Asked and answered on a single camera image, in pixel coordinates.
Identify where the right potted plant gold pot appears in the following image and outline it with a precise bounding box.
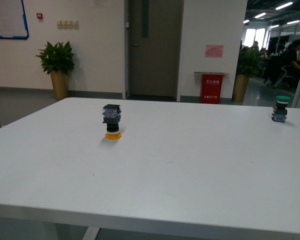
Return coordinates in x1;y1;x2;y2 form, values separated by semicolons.
231;47;263;103

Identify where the office chair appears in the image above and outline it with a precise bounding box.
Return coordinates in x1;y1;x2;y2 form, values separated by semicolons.
274;65;295;88

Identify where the seated person in black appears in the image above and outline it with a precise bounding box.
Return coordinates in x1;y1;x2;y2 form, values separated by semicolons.
263;39;300;89

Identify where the green push button switch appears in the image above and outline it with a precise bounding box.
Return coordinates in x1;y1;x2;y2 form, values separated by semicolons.
271;95;291;123

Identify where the yellow push button switch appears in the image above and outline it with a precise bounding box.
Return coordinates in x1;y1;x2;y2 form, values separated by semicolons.
102;104;122;140

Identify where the potted plant gold pot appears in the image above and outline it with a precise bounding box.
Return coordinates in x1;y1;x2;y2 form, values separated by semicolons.
231;47;263;103
36;41;75;101

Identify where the white table leg frame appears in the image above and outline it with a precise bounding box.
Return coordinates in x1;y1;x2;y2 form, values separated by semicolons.
42;221;101;240

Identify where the pink paper notice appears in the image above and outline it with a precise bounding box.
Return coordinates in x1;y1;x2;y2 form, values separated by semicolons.
205;44;224;58

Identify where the left potted plant gold pot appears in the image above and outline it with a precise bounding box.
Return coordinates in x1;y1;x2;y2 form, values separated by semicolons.
36;41;75;101

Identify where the blue framed notice board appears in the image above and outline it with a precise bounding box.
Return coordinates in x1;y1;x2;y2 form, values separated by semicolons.
0;0;29;40

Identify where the red fire extinguisher box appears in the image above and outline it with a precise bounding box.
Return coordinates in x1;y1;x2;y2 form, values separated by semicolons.
194;71;229;104

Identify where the red fire alarm button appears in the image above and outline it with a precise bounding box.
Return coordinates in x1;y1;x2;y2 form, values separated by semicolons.
36;13;43;20

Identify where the beige wall switch row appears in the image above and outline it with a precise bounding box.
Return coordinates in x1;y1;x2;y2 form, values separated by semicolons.
56;20;79;29

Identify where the grey door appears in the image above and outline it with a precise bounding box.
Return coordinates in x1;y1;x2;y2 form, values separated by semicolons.
129;0;184;101

